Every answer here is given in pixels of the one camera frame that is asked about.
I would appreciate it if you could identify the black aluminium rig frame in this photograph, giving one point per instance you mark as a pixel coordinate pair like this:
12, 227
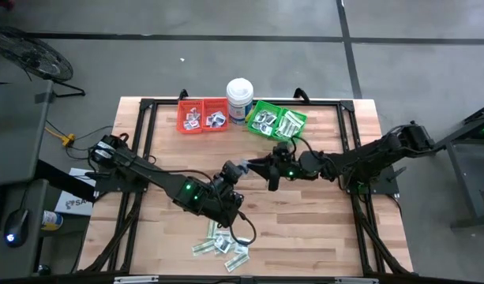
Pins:
162, 102

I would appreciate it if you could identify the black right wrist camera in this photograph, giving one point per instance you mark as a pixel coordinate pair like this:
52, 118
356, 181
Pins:
283, 149

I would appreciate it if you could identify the black computer mouse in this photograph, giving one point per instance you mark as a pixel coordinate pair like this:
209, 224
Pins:
16, 229

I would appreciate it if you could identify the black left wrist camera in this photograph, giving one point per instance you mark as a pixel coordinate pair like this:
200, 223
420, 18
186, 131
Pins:
231, 169

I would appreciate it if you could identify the grey desk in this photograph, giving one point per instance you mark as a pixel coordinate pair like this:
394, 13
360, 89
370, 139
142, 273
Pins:
16, 130

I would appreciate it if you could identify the white packet with red print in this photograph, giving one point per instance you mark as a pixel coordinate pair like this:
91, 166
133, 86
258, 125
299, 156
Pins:
191, 125
193, 116

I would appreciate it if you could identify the white packet with blue label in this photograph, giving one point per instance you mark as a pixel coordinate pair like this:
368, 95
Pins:
212, 122
220, 117

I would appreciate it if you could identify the white antiseptic wipe packet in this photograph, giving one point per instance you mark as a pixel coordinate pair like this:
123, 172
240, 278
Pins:
258, 118
267, 128
222, 244
241, 247
270, 117
245, 165

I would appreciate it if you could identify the white wipes canister blue label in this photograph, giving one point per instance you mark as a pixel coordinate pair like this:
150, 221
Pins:
240, 94

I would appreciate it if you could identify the silver frame bracket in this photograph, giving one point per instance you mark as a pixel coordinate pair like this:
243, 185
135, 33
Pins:
356, 281
136, 279

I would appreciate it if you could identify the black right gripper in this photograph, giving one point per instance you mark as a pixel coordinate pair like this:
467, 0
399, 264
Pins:
287, 167

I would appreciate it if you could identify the small printed can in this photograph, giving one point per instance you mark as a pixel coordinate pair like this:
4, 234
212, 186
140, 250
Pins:
52, 220

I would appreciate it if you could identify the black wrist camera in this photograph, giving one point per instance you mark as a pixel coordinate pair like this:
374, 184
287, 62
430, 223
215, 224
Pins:
283, 149
231, 169

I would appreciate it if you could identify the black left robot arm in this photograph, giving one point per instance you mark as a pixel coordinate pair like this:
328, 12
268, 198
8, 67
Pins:
154, 173

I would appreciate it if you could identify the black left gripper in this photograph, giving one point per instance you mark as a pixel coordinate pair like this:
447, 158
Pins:
227, 189

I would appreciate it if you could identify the white printed cardboard box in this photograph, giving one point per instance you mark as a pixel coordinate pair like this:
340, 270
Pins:
73, 199

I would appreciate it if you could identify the black floor fan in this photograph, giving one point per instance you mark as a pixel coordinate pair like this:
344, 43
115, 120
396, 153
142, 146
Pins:
32, 55

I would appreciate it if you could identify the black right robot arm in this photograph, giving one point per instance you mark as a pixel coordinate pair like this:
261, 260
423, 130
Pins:
368, 158

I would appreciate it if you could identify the grey metal stand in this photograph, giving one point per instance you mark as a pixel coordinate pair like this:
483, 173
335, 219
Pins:
474, 177

